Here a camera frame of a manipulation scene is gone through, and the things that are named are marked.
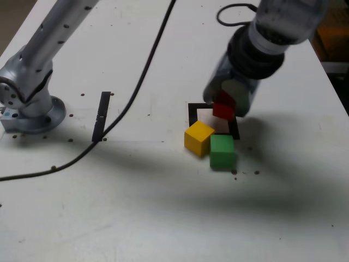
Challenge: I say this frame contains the green cube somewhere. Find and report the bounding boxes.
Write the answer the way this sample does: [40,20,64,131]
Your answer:
[209,134,236,169]

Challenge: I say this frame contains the brown cardboard box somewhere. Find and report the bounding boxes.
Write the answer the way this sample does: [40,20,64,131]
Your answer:
[312,10,349,62]

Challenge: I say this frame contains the black cable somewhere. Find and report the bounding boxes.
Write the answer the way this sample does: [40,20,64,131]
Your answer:
[0,0,258,182]

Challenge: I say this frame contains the black tape square outline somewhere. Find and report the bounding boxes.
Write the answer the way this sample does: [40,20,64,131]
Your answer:
[188,103,240,140]

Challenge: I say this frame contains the yellow cube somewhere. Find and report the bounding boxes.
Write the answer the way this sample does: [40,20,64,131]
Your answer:
[184,121,215,158]

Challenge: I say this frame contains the red cube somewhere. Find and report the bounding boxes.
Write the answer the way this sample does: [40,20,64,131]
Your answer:
[212,91,237,121]

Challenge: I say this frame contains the black tape strip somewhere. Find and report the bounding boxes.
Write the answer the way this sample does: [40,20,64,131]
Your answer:
[92,91,112,142]

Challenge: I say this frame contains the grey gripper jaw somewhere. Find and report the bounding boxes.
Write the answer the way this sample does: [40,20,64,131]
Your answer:
[202,51,233,106]
[221,76,262,118]

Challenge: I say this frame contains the white metal shelf frame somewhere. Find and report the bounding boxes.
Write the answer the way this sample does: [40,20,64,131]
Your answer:
[321,60,349,74]

